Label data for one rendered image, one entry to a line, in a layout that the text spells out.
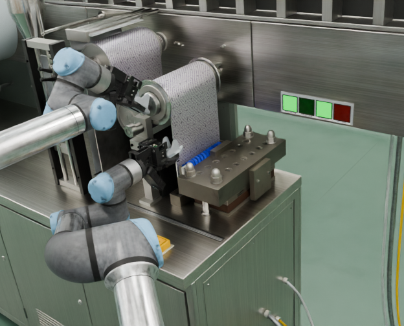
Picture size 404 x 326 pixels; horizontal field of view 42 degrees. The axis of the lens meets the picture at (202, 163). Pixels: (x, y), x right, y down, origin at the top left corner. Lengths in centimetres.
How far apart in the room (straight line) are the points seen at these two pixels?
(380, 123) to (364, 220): 171
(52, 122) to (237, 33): 79
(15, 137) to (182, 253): 61
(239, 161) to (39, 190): 75
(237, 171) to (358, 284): 134
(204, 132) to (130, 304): 87
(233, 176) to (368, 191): 205
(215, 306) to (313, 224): 167
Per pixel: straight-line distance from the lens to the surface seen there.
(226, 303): 171
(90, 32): 178
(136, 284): 109
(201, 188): 162
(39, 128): 123
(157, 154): 158
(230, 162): 173
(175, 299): 159
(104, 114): 129
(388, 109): 163
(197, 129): 176
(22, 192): 204
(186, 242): 159
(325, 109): 170
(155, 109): 163
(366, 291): 281
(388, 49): 157
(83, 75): 142
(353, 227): 325
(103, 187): 146
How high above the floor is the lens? 183
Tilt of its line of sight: 27 degrees down
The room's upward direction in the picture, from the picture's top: 5 degrees counter-clockwise
